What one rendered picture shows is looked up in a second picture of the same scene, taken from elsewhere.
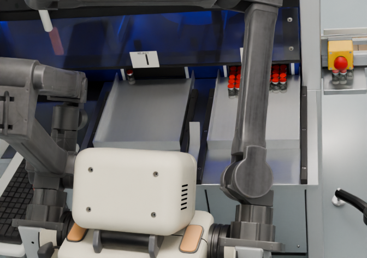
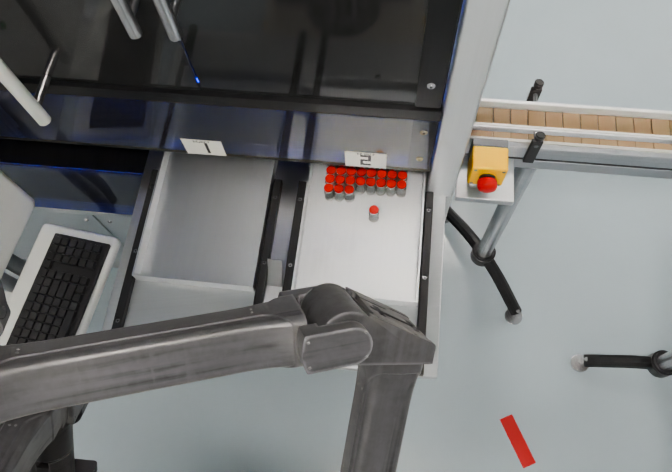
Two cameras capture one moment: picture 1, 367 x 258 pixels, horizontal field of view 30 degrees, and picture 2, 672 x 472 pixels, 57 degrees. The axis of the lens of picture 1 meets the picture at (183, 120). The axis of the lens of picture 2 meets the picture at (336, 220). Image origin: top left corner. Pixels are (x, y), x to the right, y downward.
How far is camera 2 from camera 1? 108 cm
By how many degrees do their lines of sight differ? 27
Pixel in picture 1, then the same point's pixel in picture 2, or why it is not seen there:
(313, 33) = (456, 148)
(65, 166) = not seen: outside the picture
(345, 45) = (498, 158)
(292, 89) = (413, 191)
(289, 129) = (405, 269)
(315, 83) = (446, 191)
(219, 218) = not seen: hidden behind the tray
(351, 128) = not seen: hidden behind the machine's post
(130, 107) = (187, 201)
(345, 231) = (448, 257)
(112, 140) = (161, 263)
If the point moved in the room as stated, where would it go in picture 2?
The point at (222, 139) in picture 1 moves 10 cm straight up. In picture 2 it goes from (312, 277) to (308, 261)
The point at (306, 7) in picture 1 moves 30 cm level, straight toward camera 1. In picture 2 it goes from (452, 123) to (447, 283)
